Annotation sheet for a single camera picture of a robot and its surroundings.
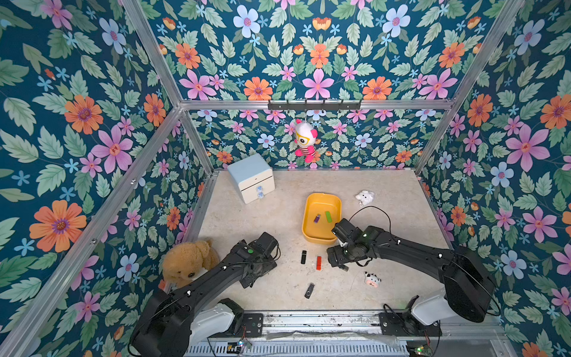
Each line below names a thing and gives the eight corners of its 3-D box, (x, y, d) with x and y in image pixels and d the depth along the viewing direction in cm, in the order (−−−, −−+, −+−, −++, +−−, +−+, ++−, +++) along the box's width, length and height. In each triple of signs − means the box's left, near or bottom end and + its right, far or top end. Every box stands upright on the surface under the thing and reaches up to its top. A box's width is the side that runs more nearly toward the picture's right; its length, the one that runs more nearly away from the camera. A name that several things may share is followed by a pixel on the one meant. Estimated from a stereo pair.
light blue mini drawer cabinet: (248, 207, 106) (241, 186, 94) (234, 187, 115) (226, 165, 102) (277, 191, 113) (274, 170, 101) (262, 173, 121) (257, 151, 109)
